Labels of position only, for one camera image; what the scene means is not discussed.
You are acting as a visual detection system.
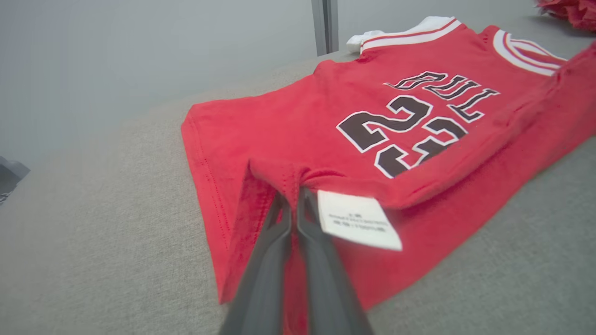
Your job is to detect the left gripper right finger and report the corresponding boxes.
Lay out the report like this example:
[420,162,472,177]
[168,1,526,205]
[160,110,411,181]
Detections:
[296,186,373,335]

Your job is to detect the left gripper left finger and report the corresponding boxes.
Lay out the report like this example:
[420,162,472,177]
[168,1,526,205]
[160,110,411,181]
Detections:
[219,192,294,335]

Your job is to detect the red basketball jersey number 23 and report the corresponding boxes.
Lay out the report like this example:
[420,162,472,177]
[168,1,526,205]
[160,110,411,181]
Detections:
[181,16,596,335]

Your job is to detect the red shorts with white stripe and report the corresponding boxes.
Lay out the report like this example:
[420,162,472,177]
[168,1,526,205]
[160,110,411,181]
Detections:
[535,0,596,32]

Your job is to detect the grey metal partition post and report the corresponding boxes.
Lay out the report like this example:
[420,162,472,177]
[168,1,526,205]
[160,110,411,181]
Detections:
[311,0,339,57]

